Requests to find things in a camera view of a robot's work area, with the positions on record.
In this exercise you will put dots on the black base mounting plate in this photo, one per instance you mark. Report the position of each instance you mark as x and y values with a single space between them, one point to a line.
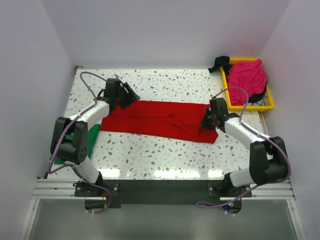
155 192

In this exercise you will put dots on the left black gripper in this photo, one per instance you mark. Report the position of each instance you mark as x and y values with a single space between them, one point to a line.
129 101

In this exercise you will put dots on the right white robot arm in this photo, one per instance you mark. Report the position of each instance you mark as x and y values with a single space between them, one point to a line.
268 160

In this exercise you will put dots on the pink t shirt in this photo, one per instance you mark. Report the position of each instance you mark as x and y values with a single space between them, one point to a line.
247 80

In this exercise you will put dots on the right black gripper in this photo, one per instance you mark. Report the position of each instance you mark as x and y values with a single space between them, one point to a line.
203 123

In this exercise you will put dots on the red t shirt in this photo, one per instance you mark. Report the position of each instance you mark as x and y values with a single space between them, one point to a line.
175 120

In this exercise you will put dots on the folded green t shirt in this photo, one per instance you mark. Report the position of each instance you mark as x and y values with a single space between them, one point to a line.
92 137

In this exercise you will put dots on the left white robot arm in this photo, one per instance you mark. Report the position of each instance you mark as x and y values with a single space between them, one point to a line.
75 152

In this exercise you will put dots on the grey cloth in bin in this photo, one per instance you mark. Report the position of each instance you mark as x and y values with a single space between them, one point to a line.
263 101

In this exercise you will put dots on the aluminium rail frame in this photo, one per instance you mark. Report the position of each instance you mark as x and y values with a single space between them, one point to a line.
59 185

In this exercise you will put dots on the black t shirt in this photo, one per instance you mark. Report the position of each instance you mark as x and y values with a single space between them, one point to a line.
221 62

